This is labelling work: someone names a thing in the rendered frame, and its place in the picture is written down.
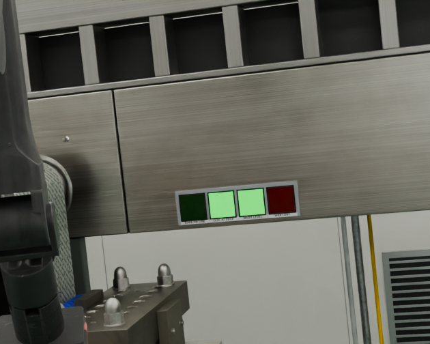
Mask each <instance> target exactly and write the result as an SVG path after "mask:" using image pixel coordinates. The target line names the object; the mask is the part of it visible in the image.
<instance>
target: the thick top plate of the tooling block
mask: <svg viewBox="0 0 430 344"><path fill-rule="evenodd" d="M173 282H174V283H175V284H174V285H172V286H169V287H157V284H158V283H137V284H130V288H128V289H120V290H114V289H113V286H112V287H111V288H109V289H107V290H106V291H104V292H103V295H104V298H103V299H101V300H100V301H98V302H97V303H95V304H93V305H92V306H90V307H89V308H88V309H83V310H84V314H85V322H86V323H87V344H154V343H155V342H156V341H157V340H158V339H159V333H158V321H157V314H156V311H157V310H159V309H160V308H161V307H162V306H164V305H165V304H166V303H167V302H168V301H169V300H172V299H180V300H181V307H182V315H183V314H184V313H185V312H186V311H187V310H188V309H189V308H190V305H189V297H188V286H187V281H173ZM109 298H116V299H118V300H119V303H120V304H121V310H122V311H123V312H124V321H126V323H125V324H124V325H121V326H115V327H105V326H104V313H105V304H106V301H107V300H108V299H109Z"/></svg>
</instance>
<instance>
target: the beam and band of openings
mask: <svg viewBox="0 0 430 344"><path fill-rule="evenodd" d="M15 2H16V12H17V18H18V28H19V34H20V45H21V51H22V57H23V68H24V73H25V84H26V90H27V99H28V100H30V99H37V98H48V97H54V96H65V95H71V94H82V93H89V92H95V91H106V90H115V89H123V88H129V87H140V86H147V85H158V84H164V83H175V82H182V81H192V80H199V79H205V78H216V77H222V76H233V75H239V74H250V73H257V72H268V71H274V70H285V69H291V68H302V67H309V66H320V65H326V64H332V63H343V62H349V61H360V60H366V59H377V58H384V57H395V56H401V55H412V54H419V53H430V0H125V1H122V0H15ZM296 2H298V3H296ZM286 3H289V4H286ZM281 4H284V5H281ZM271 5H273V6H271ZM265 6H269V7H265ZM261 7H264V8H261ZM250 8H254V9H250ZM245 9H248V10H245ZM220 12H222V13H220ZM215 13H218V14H215ZM205 14H208V15H205ZM200 15H203V16H200ZM189 16H193V17H189ZM185 17H187V18H185ZM174 18H178V19H174ZM139 23H142V24H139ZM134 24H137V25H134ZM124 25H127V26H124ZM119 26H122V27H119ZM109 27H112V28H109ZM105 28H107V29H105ZM73 32H77V33H73ZM63 33H66V34H63ZM58 34H61V35H58ZM48 35H51V36H48ZM43 36H46V37H43ZM39 37H41V38H39Z"/></svg>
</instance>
